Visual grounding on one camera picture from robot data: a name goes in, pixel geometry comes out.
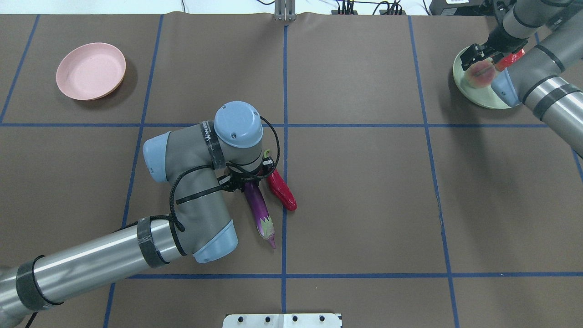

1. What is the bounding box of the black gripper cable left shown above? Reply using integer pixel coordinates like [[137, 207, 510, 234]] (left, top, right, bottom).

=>
[[169, 116, 281, 233]]

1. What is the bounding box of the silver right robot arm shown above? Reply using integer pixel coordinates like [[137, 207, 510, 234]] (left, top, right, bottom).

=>
[[455, 0, 583, 155]]

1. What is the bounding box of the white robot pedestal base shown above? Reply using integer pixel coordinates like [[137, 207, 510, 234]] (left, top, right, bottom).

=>
[[222, 313, 343, 328]]

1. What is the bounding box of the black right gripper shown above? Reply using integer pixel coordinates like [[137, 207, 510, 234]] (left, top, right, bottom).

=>
[[460, 25, 529, 71]]

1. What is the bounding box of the red chili pepper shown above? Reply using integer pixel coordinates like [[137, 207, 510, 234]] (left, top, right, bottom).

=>
[[264, 149, 297, 211]]

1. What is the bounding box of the pink plate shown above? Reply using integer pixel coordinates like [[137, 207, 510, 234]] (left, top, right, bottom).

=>
[[56, 43, 127, 101]]

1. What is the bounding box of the green plate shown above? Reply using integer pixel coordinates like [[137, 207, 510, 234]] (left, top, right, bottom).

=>
[[452, 47, 520, 110]]

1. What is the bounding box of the yellow pink peach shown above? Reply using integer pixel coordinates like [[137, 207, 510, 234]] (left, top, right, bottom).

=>
[[465, 60, 497, 88]]

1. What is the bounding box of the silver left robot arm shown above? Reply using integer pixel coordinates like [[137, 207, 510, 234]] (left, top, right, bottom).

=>
[[1, 98, 280, 328]]

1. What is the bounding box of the purple eggplant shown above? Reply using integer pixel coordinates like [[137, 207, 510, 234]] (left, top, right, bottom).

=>
[[242, 181, 276, 249]]

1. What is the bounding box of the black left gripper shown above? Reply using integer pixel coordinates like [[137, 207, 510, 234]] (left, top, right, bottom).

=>
[[226, 159, 267, 187]]

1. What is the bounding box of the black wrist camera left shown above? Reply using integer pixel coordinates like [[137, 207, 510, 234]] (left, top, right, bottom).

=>
[[258, 156, 277, 179]]

